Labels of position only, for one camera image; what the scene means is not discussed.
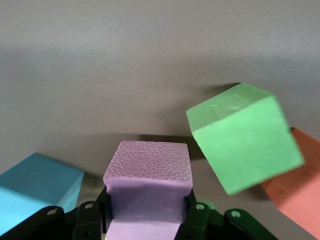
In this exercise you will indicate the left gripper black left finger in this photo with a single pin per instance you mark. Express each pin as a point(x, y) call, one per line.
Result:
point(87, 222)

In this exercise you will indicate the orange foam cube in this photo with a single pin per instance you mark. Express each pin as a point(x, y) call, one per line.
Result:
point(300, 195)

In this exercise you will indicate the green foam cube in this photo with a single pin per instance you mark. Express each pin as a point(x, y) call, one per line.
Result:
point(240, 140)

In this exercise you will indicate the pink foam cube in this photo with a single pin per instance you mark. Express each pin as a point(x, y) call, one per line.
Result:
point(147, 175)

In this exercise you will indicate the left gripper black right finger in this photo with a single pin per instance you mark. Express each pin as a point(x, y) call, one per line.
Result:
point(197, 222)

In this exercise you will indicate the cyan foam cube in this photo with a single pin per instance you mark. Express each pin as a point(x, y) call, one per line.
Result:
point(32, 185)

